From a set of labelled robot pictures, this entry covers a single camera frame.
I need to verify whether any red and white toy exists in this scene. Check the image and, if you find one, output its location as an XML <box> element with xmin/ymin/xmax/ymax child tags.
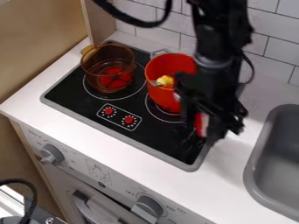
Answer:
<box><xmin>195</xmin><ymin>111</ymin><xmax>211</xmax><ymax>138</ymax></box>

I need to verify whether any red pot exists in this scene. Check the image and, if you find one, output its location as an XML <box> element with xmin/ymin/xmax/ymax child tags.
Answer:
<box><xmin>143</xmin><ymin>52</ymin><xmax>200</xmax><ymax>114</ymax></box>

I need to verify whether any toy stove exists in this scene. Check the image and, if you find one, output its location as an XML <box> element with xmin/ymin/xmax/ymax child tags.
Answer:
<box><xmin>39</xmin><ymin>39</ymin><xmax>214</xmax><ymax>172</ymax></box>

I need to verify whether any orange clear pot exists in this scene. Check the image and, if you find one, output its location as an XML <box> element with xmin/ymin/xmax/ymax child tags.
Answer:
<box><xmin>79</xmin><ymin>43</ymin><xmax>139</xmax><ymax>95</ymax></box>

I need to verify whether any yellow toy corn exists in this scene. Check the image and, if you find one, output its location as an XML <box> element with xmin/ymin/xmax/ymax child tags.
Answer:
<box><xmin>155</xmin><ymin>74</ymin><xmax>177</xmax><ymax>88</ymax></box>

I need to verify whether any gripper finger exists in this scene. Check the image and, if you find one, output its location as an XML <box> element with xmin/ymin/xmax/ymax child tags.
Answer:
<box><xmin>204</xmin><ymin>115</ymin><xmax>231</xmax><ymax>147</ymax></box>
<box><xmin>178</xmin><ymin>88</ymin><xmax>201</xmax><ymax>138</ymax></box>

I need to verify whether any black cable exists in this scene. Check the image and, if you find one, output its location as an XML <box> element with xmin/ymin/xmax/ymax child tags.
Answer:
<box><xmin>92</xmin><ymin>0</ymin><xmax>175</xmax><ymax>29</ymax></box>
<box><xmin>0</xmin><ymin>178</ymin><xmax>39</xmax><ymax>224</ymax></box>

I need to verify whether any toy sink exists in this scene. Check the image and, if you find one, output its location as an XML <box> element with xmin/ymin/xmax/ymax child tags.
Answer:
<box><xmin>241</xmin><ymin>103</ymin><xmax>299</xmax><ymax>222</ymax></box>

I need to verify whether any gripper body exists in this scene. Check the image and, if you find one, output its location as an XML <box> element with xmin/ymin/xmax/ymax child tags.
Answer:
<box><xmin>172</xmin><ymin>64</ymin><xmax>243</xmax><ymax>126</ymax></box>

